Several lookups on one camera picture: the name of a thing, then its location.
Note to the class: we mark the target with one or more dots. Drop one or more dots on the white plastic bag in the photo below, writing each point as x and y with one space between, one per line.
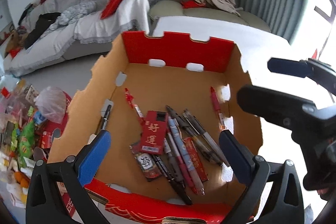
52 104

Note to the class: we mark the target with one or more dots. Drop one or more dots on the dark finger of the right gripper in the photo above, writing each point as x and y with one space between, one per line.
282 109

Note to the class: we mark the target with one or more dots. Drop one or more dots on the white foam table mat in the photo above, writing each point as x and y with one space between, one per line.
248 39

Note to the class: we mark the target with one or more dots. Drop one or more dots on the light blue pen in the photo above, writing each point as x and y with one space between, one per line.
179 145

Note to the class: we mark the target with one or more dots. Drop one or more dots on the grey sofa with throw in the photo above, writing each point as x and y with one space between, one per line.
76 31

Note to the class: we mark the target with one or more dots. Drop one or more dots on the black grey grip pen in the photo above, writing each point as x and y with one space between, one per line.
102 125

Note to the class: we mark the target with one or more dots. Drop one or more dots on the red clear pen vertical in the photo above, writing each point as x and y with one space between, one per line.
217 108

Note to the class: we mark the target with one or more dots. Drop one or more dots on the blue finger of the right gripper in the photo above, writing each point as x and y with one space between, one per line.
289 67

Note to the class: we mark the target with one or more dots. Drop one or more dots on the pink red gel pen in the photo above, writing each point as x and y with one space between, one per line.
177 164

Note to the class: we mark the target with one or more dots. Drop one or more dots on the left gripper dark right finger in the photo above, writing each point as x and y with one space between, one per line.
238 156

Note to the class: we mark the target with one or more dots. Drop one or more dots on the snack pile on floor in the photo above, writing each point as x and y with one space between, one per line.
26 137

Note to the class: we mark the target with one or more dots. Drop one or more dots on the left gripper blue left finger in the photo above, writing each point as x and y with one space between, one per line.
91 156

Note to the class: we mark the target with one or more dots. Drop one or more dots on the black white marker pen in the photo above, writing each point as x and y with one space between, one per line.
215 149

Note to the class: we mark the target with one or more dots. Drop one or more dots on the dark patterned small card box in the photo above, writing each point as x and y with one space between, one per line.
148 167

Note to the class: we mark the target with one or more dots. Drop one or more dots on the black slim pen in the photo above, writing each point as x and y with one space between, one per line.
178 189

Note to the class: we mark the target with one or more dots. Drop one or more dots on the green armchair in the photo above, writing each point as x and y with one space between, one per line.
176 8

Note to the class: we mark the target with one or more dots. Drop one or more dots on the black clear gel pen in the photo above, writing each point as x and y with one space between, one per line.
206 152

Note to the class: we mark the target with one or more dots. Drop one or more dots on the red clear pen horizontal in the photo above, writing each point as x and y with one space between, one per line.
134 106

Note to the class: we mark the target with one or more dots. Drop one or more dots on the red cardboard fruit box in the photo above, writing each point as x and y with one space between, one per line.
142 77

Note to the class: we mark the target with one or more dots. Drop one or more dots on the red rectangular small box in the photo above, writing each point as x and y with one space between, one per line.
154 132

